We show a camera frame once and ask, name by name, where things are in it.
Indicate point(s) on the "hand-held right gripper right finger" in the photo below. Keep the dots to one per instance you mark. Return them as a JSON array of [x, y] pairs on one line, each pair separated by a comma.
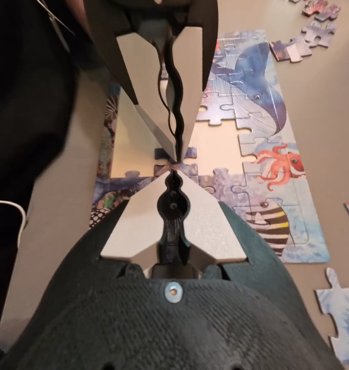
[[215, 231]]

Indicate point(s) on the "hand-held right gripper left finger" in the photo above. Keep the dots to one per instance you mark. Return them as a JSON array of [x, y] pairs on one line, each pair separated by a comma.
[[131, 231]]

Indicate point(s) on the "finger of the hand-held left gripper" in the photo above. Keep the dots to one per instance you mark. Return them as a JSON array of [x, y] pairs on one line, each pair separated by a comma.
[[191, 63], [139, 63]]

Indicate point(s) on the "sea animal jigsaw puzzle board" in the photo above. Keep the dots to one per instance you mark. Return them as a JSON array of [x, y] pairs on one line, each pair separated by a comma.
[[249, 86]]

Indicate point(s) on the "light blue puzzle piece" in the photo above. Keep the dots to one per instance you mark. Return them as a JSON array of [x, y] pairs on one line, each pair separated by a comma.
[[342, 312]]

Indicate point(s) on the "person's left hand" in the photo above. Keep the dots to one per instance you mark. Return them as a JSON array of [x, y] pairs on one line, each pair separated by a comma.
[[76, 13]]

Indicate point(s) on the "person's torso in black clothing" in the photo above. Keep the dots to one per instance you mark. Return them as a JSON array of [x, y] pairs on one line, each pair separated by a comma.
[[24, 101]]

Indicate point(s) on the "row of loose jigsaw pieces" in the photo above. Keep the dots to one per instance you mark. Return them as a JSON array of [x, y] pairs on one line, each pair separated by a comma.
[[316, 37]]

